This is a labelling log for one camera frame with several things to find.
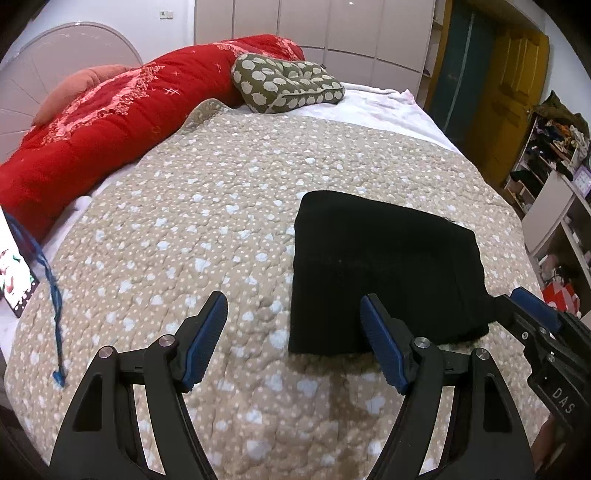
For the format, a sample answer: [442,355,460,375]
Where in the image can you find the black pants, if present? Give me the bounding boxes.
[288,191,494,356]

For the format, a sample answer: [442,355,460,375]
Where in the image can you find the red box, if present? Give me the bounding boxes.
[542,281,581,318]

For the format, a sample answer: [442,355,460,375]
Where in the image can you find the white shelf unit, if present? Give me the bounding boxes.
[504,92,590,298]

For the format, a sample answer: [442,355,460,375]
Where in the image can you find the beige spotted quilt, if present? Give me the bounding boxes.
[5,100,539,479]

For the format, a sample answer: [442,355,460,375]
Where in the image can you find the red blanket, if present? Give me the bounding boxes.
[1,34,304,240]

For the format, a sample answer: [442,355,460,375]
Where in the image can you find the white bed sheet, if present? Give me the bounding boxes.
[234,81,461,153]

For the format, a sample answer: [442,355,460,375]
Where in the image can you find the yellow wooden door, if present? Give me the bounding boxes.
[464,27,549,190]

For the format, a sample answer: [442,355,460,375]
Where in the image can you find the orange pillow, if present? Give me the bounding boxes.
[31,64,130,127]

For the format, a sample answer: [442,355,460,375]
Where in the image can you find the green patterned cushion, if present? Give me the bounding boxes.
[231,53,346,114]

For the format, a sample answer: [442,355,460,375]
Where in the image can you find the white wardrobe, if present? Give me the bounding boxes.
[194,0,445,95]

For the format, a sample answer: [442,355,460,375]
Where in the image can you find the white round headboard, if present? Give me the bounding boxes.
[0,22,142,161]

